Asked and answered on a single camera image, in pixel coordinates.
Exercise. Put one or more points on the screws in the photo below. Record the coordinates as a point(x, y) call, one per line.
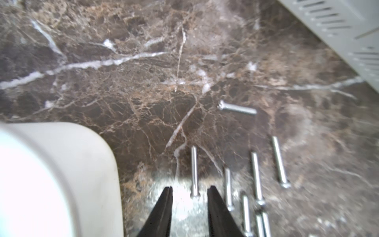
point(262, 224)

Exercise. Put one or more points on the white plastic storage tray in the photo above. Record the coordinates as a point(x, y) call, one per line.
point(58, 179)

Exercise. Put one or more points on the white file organizer rack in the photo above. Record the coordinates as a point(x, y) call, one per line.
point(350, 28)

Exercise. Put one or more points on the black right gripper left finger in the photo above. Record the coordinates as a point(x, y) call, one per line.
point(158, 223)

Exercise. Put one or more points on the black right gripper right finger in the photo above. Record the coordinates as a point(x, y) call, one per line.
point(220, 220)

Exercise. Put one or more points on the short silver table screw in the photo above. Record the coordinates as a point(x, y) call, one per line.
point(222, 105)

